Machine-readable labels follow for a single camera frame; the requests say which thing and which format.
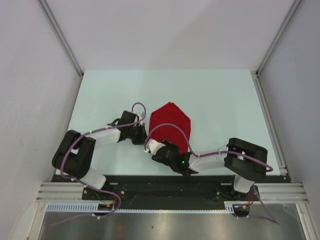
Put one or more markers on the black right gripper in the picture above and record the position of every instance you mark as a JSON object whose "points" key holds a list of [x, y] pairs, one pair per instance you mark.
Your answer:
{"points": [[173, 147]]}

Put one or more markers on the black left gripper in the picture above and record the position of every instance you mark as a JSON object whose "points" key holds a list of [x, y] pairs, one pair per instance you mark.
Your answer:
{"points": [[140, 140]]}

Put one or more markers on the red cloth napkin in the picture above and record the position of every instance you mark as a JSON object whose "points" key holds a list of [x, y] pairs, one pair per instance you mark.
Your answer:
{"points": [[171, 114]]}

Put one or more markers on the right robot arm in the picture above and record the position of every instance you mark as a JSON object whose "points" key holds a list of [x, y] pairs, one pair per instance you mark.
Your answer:
{"points": [[246, 160]]}

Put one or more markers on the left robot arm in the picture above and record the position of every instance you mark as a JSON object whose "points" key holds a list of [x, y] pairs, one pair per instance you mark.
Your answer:
{"points": [[74, 155]]}

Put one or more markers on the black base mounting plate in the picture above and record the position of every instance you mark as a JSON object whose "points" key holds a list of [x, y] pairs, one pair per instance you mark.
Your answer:
{"points": [[216, 188]]}

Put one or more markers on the aluminium front rail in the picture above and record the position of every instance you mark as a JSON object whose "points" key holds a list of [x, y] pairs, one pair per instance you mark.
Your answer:
{"points": [[270, 193]]}

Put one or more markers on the left aluminium frame post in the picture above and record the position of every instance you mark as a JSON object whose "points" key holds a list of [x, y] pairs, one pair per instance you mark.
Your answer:
{"points": [[57, 30]]}

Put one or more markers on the aluminium frame post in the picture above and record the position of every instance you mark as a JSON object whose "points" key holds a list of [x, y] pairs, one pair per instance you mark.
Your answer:
{"points": [[279, 34], [57, 30]]}

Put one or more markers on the right aluminium frame post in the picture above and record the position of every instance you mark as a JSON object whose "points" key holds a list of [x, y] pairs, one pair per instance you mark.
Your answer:
{"points": [[279, 34]]}

